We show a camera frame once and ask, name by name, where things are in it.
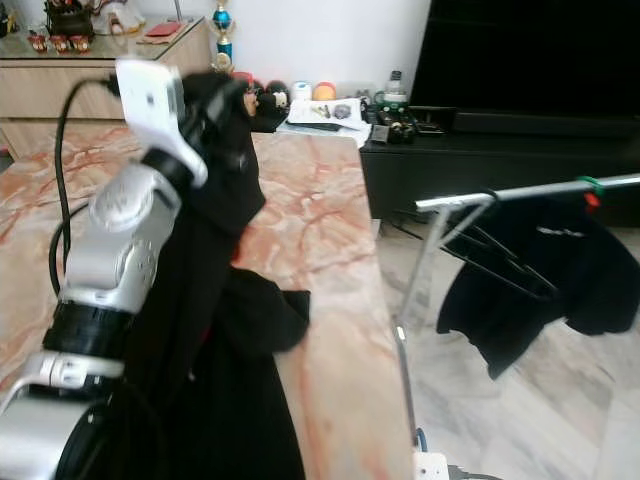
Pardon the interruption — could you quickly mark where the navy shirt with red trim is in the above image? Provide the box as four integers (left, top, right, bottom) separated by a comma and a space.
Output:
435, 195, 640, 379

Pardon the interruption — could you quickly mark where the black television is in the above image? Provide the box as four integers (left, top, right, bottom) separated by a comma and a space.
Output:
410, 0, 640, 113

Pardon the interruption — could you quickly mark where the black mouse plush toy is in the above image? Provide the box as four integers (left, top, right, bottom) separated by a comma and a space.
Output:
253, 80, 288, 119

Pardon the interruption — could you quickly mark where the blue gold trophy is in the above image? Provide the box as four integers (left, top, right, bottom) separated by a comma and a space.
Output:
212, 0, 236, 71

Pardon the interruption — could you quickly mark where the dark bronze ornament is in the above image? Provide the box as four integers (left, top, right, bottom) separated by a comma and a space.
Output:
45, 0, 96, 41

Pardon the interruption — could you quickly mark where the red flat box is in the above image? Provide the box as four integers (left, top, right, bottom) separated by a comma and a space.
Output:
145, 22, 183, 39

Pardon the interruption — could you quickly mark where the black shirt with red trim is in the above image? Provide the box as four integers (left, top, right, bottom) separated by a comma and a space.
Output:
130, 120, 311, 480

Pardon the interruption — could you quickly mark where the silver metal clothes rack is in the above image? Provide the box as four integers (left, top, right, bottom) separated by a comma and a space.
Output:
400, 178, 640, 321

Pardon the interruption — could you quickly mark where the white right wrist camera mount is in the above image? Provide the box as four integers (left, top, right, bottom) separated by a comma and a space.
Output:
415, 452, 449, 480

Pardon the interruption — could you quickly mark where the black tape dispenser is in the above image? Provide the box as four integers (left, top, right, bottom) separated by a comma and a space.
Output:
370, 100, 419, 143

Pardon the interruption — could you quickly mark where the white paper stack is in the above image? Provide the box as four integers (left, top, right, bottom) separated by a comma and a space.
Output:
285, 97, 366, 131

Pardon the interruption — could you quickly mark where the black TV console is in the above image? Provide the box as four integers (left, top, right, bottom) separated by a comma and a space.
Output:
360, 130, 640, 223

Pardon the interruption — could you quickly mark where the beige wooden sideboard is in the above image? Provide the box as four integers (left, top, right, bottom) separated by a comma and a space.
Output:
0, 20, 211, 161

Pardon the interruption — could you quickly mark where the dark thin hanger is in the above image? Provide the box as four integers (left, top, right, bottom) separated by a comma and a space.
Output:
445, 190, 561, 301

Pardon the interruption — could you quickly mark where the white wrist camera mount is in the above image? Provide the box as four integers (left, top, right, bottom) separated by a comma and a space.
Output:
115, 57, 209, 189
415, 452, 449, 480

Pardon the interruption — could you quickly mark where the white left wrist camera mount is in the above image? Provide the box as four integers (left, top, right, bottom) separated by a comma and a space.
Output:
115, 57, 209, 189

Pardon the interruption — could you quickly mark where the marble top folding table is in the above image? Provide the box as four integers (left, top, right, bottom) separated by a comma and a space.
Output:
0, 125, 419, 480

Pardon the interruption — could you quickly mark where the black soundbar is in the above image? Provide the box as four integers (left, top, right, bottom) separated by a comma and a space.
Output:
452, 108, 640, 136

